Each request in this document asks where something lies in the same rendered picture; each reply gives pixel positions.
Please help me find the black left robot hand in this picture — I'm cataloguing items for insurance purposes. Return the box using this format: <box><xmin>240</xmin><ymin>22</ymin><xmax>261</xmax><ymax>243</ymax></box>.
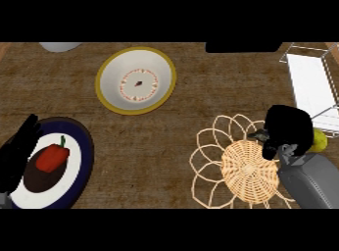
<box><xmin>0</xmin><ymin>113</ymin><xmax>42</xmax><ymax>208</ymax></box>

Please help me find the navy and white plate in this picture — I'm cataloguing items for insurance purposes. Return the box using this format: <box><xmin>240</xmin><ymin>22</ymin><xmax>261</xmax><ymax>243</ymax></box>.
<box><xmin>8</xmin><ymin>117</ymin><xmax>97</xmax><ymax>210</ymax></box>

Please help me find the white wire tiered shelf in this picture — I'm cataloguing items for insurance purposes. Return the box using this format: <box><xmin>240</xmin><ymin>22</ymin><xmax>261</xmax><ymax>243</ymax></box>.
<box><xmin>279</xmin><ymin>42</ymin><xmax>339</xmax><ymax>139</ymax></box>

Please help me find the pale grey rounded object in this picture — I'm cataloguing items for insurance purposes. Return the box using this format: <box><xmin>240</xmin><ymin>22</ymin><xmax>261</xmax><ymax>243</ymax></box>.
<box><xmin>38</xmin><ymin>42</ymin><xmax>85</xmax><ymax>54</ymax></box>

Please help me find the white bowl with yellow rim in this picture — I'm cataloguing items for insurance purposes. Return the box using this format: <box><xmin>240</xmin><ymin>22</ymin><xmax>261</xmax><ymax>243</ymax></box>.
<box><xmin>95</xmin><ymin>46</ymin><xmax>178</xmax><ymax>116</ymax></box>

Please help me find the yellow-green round fruit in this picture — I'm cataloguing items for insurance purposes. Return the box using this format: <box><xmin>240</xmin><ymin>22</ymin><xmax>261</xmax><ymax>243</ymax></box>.
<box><xmin>305</xmin><ymin>127</ymin><xmax>330</xmax><ymax>154</ymax></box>

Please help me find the woven wicker flower placemat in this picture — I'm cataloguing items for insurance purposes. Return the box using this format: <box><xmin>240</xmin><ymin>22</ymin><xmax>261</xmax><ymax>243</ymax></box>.
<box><xmin>188</xmin><ymin>113</ymin><xmax>299</xmax><ymax>210</ymax></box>

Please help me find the black appliance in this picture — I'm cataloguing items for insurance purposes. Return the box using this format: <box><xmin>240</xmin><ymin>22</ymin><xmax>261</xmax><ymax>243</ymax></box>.
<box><xmin>205</xmin><ymin>42</ymin><xmax>286</xmax><ymax>54</ymax></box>

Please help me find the red bell pepper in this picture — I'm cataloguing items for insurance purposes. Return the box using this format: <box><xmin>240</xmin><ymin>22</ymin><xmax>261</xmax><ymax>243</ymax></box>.
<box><xmin>35</xmin><ymin>134</ymin><xmax>72</xmax><ymax>174</ymax></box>

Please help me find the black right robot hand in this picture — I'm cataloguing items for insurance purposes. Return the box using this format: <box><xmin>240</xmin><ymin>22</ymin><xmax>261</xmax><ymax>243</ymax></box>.
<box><xmin>261</xmin><ymin>104</ymin><xmax>314</xmax><ymax>161</ymax></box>

